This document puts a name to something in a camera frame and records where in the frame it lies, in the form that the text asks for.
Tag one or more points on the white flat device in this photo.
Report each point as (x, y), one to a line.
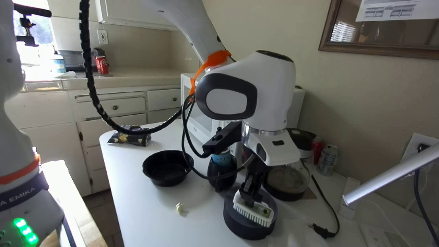
(380, 236)

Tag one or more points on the dark bottle with blue label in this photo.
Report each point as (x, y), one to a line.
(223, 171)

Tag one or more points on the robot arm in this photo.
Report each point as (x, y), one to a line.
(267, 89)

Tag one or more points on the popcorn piece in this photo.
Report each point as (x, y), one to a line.
(179, 208)

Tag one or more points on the silver drink can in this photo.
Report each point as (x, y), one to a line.
(328, 159)

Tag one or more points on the printed paper sheet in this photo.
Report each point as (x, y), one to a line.
(398, 10)

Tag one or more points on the clear bottle with blue label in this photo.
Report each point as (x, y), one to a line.
(59, 63)

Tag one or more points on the camera on mount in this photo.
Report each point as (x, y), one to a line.
(29, 13)

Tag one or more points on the white wall cabinet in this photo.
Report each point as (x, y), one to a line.
(130, 15)

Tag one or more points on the white scrub brush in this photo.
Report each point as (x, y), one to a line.
(255, 214)

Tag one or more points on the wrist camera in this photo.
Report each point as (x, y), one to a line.
(221, 139)

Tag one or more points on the white microwave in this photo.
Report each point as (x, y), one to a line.
(200, 120)

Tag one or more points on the white kitchen counter cabinet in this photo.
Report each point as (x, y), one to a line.
(55, 113)

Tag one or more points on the glass coffee carafe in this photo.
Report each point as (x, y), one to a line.
(288, 178)

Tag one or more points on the dark popcorn packet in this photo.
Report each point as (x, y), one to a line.
(132, 138)

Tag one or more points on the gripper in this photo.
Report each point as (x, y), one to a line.
(258, 166)

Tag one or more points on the black round upturned container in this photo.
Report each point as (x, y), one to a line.
(240, 226)

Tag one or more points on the red soda can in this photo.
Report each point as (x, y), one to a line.
(317, 151)
(102, 65)

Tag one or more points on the window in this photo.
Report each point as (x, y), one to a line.
(41, 34)

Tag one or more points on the silver metal bar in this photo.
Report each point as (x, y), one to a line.
(391, 176)

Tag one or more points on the wood framed mirror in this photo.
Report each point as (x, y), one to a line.
(377, 48)

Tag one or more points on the black plastic bowl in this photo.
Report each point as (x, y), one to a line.
(167, 169)

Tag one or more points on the white wall socket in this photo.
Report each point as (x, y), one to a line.
(102, 36)
(416, 144)

